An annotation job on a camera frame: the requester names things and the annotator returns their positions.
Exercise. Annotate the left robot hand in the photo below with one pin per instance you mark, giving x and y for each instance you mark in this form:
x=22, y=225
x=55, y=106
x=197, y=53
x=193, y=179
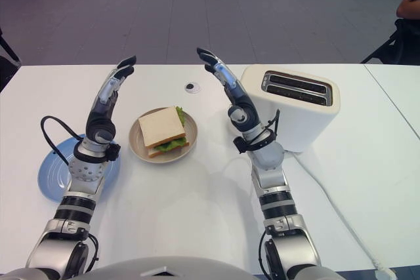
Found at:
x=100, y=122

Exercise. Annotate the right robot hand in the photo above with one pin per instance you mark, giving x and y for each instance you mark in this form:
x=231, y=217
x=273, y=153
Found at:
x=244, y=112

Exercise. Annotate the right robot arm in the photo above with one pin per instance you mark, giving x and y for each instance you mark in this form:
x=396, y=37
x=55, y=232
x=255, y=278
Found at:
x=275, y=201

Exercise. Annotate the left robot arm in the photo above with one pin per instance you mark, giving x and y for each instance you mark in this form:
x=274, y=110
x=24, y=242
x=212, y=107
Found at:
x=77, y=208

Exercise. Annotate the beige plate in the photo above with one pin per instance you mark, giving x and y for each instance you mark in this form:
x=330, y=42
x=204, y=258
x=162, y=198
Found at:
x=190, y=129

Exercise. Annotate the bread slice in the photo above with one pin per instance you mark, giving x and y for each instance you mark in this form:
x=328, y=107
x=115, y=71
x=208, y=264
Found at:
x=153, y=152
x=160, y=126

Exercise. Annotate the cream toaster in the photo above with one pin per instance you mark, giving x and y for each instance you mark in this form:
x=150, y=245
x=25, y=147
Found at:
x=305, y=122

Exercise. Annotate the blue plate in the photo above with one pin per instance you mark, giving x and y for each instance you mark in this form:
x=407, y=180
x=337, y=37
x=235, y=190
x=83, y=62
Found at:
x=52, y=175

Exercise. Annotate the green lettuce leaf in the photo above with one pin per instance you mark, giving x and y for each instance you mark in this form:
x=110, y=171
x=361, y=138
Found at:
x=170, y=144

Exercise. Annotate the robot body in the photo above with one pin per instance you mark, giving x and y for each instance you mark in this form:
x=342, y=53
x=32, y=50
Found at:
x=164, y=268

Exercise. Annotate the black chair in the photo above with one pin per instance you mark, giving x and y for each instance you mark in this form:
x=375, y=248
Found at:
x=398, y=44

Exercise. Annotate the person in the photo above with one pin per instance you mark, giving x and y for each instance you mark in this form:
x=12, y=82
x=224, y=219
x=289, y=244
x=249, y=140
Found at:
x=408, y=6

